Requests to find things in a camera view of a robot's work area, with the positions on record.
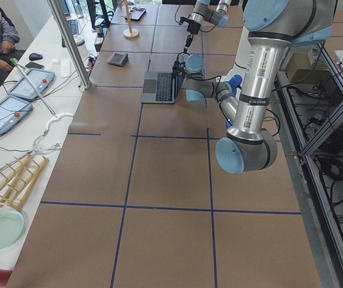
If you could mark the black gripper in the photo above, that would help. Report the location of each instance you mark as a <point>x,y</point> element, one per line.
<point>194,27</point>
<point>176,68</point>

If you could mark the grey laptop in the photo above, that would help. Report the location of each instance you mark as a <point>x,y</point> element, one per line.
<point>161,87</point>

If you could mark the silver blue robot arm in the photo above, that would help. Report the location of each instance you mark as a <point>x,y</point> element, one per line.
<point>272,26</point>
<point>203,13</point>

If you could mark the round wooden stand base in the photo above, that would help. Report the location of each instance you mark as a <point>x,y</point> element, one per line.
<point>130,32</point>

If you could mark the white jar with lid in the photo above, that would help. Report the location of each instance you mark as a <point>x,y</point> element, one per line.
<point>81,46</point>

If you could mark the white remote bar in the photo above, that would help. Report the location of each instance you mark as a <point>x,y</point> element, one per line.
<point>65,67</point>

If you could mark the cardboard box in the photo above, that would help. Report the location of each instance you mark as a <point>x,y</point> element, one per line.
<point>298,68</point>

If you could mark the black computer mouse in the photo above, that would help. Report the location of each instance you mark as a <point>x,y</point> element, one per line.
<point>35,56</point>

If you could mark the black smartphone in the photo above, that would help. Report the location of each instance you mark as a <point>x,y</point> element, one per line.
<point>34,65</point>

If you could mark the lower teach pendant tablet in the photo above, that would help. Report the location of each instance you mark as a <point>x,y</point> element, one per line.
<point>12,110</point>

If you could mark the wooden dish rack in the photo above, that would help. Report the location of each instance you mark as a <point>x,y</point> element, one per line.
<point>18,178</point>

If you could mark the pale green glass plate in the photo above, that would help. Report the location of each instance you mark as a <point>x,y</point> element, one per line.
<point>11,227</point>

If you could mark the aluminium frame post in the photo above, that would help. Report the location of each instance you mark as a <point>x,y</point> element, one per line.
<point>70,44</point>

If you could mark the green handled metal rod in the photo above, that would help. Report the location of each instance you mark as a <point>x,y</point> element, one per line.
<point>21,70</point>

